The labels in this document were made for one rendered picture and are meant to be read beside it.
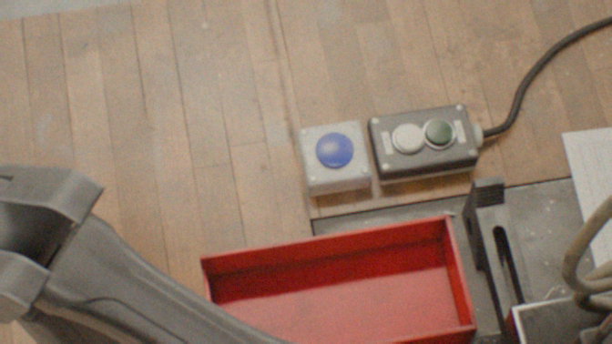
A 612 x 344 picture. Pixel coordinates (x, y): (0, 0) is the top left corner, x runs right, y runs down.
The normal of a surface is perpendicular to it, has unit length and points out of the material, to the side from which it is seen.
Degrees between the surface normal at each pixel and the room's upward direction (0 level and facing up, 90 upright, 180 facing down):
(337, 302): 0
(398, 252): 0
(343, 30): 0
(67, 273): 23
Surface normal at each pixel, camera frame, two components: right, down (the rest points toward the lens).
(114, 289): 0.37, -0.22
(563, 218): 0.02, -0.41
